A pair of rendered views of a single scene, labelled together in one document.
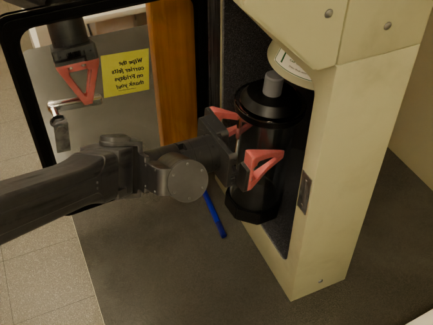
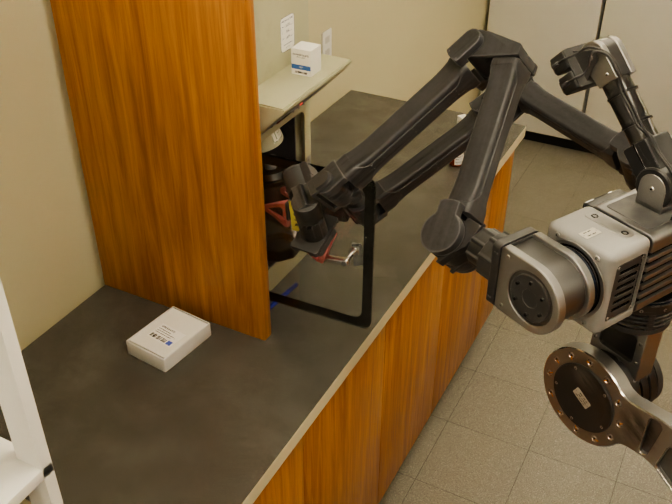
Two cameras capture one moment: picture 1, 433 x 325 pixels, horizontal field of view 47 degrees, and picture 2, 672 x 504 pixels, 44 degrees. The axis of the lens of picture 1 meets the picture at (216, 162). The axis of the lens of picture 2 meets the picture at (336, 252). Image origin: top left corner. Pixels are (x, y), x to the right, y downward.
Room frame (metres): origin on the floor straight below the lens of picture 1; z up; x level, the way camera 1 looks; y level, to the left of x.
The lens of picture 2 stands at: (1.59, 1.40, 2.22)
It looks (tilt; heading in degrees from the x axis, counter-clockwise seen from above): 34 degrees down; 231
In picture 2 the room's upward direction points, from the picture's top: straight up
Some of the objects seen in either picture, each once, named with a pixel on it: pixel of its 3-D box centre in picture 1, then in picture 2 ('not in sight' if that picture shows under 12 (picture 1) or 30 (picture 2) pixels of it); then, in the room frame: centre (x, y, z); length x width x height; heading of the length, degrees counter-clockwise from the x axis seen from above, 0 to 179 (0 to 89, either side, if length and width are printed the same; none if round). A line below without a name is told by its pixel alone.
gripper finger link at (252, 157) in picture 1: (252, 156); not in sight; (0.55, -0.05, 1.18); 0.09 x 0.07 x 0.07; 117
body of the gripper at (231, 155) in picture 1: (200, 155); not in sight; (0.54, 0.02, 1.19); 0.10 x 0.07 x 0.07; 27
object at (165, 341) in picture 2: not in sight; (169, 338); (0.96, -0.01, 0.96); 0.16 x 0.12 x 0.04; 18
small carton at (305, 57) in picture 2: not in sight; (306, 58); (0.53, -0.03, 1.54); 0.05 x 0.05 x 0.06; 25
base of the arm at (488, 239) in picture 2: not in sight; (498, 256); (0.67, 0.69, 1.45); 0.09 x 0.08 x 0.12; 176
